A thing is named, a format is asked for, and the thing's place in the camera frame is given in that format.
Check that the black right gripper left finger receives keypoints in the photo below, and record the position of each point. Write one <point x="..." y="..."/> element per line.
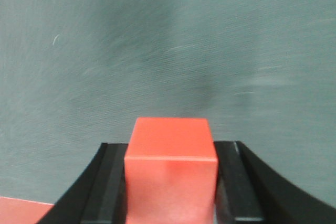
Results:
<point x="98" y="195"/>

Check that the red magnetic cube block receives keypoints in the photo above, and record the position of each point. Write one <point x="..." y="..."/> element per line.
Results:
<point x="171" y="169"/>

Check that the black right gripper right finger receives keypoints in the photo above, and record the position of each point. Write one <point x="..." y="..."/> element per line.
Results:
<point x="250" y="191"/>

